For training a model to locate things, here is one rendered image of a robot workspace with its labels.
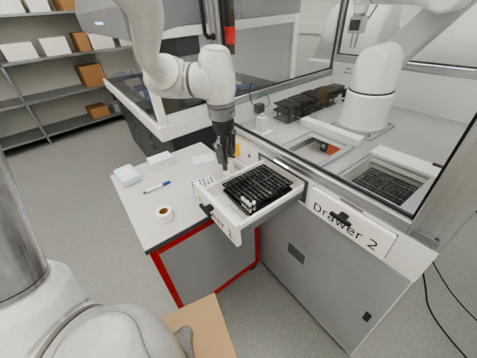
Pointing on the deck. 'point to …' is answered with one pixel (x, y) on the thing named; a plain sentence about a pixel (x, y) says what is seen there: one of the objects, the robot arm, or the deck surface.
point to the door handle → (204, 22)
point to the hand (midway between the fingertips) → (228, 167)
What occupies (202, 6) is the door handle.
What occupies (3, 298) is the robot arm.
